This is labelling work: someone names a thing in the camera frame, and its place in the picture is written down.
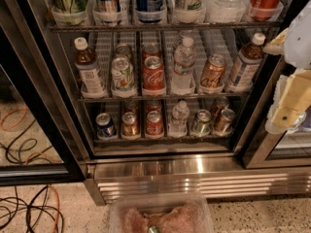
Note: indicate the gold can bottom rear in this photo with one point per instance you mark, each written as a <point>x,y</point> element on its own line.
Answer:
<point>220,103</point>

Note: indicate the silver green can bottom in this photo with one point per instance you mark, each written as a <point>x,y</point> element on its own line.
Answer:
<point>202,122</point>

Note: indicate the orange can middle shelf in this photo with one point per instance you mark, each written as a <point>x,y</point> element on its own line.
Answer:
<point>213,71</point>

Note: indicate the red can bottom rear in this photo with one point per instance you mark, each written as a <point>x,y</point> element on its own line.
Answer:
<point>153,105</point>

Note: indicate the red coke can rear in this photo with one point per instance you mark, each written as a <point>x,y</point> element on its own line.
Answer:
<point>150,49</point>

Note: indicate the white green can rear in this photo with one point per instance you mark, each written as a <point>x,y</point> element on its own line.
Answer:
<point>123,50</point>

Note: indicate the white green can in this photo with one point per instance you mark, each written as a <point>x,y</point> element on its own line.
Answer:
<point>123,50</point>
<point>122,74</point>

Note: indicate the black fridge door left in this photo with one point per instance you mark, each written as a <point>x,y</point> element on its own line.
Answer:
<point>40,131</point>

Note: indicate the stainless steel fridge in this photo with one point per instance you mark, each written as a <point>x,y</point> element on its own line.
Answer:
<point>211,165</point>

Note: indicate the orange can bottom front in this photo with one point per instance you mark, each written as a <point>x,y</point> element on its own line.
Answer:
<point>130,126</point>

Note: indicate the red coke can front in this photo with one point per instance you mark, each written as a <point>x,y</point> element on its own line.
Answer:
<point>153,73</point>

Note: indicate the white green can front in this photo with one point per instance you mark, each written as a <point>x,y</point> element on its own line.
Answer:
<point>122,74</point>

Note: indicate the water bottle middle shelf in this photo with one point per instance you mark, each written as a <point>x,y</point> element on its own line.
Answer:
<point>182,71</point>

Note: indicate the tea bottle right middle shelf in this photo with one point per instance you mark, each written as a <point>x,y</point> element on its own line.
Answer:
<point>247,63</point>

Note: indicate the tea bottle shelf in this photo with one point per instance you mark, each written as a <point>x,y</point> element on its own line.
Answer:
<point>88,67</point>
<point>247,63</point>

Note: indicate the tea bottle left middle shelf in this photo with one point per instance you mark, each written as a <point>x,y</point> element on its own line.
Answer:
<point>88,67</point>

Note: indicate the small water bottle bottom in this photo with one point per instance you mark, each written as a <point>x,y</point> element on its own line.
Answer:
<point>177,126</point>

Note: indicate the red coke can top shelf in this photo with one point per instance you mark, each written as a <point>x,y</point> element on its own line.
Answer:
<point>262,10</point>

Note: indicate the red can bottom front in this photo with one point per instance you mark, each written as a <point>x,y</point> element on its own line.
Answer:
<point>154,125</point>

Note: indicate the orange can bottom rear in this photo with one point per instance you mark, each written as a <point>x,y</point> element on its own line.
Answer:
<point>132,106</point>

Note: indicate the blue can bottom shelf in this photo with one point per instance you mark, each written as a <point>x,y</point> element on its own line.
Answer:
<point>105,126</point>

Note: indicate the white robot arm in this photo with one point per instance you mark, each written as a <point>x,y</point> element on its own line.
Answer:
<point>297,47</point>

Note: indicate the fridge sliding door right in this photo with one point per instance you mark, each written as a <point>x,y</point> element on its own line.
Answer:
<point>261,149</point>

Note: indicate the clear water bottle top shelf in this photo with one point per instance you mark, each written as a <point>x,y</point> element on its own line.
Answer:
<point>224,11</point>

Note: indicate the clear plastic food container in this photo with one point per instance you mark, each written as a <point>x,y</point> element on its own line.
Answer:
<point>161,213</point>

